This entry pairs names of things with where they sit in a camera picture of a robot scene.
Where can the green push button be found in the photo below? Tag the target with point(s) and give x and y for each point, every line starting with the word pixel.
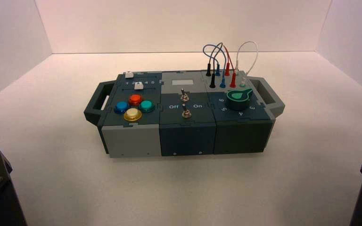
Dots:
pixel 146 105

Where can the orange push button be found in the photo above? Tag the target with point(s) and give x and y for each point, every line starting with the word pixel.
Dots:
pixel 135 99

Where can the yellow push button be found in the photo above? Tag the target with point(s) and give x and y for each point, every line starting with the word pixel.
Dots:
pixel 133 114

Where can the blue push button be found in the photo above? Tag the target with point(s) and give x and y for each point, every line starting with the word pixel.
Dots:
pixel 121 108

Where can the grey and teal control box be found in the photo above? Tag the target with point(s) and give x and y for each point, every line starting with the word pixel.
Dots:
pixel 187 137

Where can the white label plate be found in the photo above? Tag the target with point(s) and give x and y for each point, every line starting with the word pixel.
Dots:
pixel 182 82

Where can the white slider knob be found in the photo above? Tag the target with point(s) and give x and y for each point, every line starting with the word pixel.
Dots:
pixel 138 85
pixel 129 75

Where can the green rotary dial knob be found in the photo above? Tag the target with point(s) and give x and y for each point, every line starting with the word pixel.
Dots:
pixel 239 99

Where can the metal toggle switch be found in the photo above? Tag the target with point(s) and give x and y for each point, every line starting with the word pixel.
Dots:
pixel 185 111
pixel 183 94

